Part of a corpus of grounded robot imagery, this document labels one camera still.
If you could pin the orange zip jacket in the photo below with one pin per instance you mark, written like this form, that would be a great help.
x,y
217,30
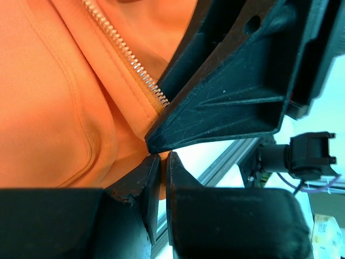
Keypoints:
x,y
79,87

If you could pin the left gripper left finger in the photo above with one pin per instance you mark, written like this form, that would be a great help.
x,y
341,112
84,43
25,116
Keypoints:
x,y
117,222

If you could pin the cardboard box with label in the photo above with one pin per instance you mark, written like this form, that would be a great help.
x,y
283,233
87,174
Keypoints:
x,y
326,232

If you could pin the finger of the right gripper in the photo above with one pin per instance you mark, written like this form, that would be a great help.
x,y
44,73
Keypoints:
x,y
282,43
218,63

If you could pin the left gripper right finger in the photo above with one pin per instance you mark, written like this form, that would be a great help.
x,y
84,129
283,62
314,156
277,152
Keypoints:
x,y
216,222

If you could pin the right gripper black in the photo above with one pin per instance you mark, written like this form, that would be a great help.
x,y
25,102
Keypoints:
x,y
326,41

